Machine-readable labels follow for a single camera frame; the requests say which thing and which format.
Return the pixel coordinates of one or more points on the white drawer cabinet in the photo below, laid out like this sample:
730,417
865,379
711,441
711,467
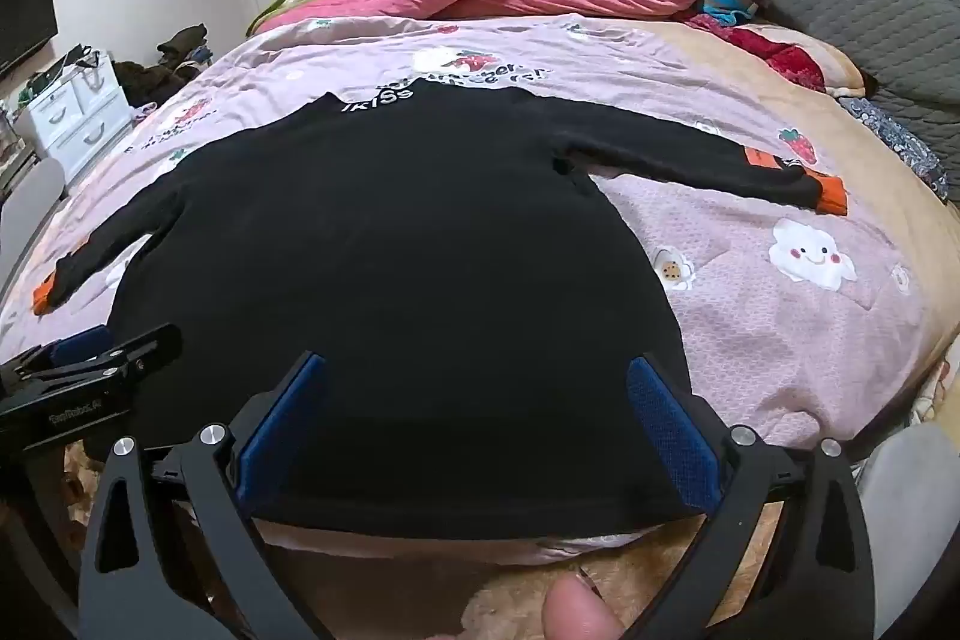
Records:
75,123

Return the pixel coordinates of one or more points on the grey chair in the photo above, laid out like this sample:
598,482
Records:
26,212

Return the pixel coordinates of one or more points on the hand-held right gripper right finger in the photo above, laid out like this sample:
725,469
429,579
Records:
671,434

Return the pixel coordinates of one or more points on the grey quilted headboard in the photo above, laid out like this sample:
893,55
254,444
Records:
862,10

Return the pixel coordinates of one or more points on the red patterned cloth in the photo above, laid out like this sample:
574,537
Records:
780,59

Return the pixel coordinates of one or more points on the brown plush blanket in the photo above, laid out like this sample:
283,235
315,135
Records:
487,572

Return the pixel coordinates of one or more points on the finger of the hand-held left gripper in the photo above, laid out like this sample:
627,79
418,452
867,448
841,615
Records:
150,344
79,344

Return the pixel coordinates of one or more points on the beige bed sheet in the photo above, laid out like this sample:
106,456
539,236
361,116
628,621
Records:
885,190

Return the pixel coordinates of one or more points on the light grey cloth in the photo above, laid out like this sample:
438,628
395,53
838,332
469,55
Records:
907,505

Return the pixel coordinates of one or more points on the blue patterned cloth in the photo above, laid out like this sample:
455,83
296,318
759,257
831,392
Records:
900,141

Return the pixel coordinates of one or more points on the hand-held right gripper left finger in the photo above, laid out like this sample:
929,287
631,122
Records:
281,437

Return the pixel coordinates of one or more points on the black sweater with orange cuffs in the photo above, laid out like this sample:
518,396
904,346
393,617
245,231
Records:
420,272

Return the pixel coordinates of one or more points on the black television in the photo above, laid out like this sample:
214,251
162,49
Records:
26,21

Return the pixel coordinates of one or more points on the pink printed blanket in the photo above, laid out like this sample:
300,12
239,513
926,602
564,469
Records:
750,325

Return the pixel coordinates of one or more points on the pile of dark clothes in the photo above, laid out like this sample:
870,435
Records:
176,48

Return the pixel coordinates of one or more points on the person's right hand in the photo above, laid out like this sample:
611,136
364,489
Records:
581,610

